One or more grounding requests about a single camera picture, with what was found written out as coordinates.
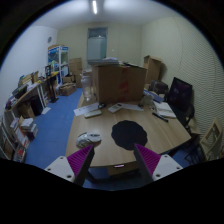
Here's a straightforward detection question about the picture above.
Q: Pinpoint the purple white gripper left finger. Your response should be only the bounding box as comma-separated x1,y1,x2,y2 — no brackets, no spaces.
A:
45,145,95,186

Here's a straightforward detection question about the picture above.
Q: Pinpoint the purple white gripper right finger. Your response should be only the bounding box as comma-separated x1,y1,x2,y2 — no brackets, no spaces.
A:
134,144,182,183

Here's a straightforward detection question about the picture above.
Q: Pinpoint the black round mouse pad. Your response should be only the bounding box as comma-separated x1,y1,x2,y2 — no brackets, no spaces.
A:
111,120,148,150

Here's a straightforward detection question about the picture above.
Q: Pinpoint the black computer monitor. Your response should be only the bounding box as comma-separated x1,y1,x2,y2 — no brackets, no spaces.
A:
167,77,193,112

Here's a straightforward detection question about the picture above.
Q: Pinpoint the black pen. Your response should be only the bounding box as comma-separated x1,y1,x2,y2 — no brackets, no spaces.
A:
152,112,169,123

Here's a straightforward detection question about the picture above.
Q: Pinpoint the white remote control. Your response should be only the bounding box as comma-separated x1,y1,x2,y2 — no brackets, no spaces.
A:
84,110,102,119

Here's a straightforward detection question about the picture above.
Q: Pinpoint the white paper sheet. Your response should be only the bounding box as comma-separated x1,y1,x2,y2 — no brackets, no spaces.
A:
73,103,99,116

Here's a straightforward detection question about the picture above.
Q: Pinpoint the open notebook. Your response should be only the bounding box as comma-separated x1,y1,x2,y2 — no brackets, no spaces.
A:
154,102,176,118

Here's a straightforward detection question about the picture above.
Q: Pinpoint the wooden folding chair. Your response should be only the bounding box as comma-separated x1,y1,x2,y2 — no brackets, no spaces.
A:
200,118,223,161

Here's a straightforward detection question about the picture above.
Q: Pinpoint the stack of books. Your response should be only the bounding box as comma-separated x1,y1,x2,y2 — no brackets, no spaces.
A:
21,118,38,139

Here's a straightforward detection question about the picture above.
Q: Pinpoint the white calculator remote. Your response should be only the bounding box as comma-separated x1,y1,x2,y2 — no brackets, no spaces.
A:
108,103,123,113

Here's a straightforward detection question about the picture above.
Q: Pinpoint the wooden side desk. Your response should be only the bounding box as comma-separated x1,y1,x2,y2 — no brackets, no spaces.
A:
4,72,58,117

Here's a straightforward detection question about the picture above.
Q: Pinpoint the cardboard box on floor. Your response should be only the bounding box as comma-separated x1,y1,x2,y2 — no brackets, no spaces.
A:
59,83,76,96

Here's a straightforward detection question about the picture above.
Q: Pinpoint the black office chair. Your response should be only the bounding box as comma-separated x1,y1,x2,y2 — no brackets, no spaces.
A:
149,80,168,94

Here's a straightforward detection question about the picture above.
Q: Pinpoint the large cardboard box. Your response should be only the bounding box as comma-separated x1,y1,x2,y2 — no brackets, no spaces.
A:
92,65,146,104

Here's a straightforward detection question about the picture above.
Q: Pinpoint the clear plastic water jug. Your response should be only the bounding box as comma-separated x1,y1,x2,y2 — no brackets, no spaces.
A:
81,76,92,101

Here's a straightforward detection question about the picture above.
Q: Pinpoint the tall cardboard box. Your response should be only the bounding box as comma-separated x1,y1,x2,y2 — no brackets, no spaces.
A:
144,55,162,84

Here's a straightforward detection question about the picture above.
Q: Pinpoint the white glass display cabinet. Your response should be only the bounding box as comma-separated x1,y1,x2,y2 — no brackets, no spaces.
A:
48,45,69,84

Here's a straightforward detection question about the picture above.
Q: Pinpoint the door with window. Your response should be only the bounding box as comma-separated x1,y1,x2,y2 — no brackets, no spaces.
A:
87,28,107,60

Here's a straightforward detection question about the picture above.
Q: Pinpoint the ceiling fluorescent light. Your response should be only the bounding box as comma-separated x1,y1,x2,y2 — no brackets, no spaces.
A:
92,0,98,14

